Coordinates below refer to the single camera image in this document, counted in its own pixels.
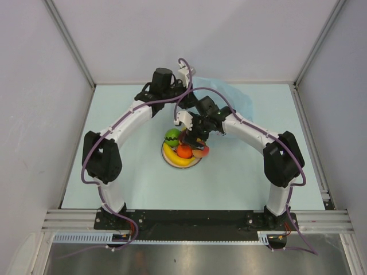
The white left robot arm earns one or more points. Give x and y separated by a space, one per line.
101 160

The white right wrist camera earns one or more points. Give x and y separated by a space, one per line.
185 118

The green fake watermelon ball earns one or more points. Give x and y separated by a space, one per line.
171 137

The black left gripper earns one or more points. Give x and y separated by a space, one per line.
188 100

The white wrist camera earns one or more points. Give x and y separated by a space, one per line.
184 75
185 118

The aluminium frame rail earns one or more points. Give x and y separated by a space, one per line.
307 221

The orange fake fruit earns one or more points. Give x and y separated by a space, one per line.
184 151

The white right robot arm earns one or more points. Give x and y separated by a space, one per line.
282 158

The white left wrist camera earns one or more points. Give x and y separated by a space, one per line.
184 75

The light blue cable duct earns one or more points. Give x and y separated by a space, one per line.
117 239

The dark red fake apple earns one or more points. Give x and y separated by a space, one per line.
181 137

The yellow fake banana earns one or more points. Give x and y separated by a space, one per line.
174 158

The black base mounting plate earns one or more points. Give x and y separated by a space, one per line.
206 225

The light blue cartoon plastic bag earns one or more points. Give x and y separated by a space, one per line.
239 101

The round white printed plate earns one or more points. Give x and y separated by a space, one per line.
173 165

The pink fake peach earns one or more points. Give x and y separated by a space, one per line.
197 153

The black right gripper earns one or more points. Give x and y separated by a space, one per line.
190 136

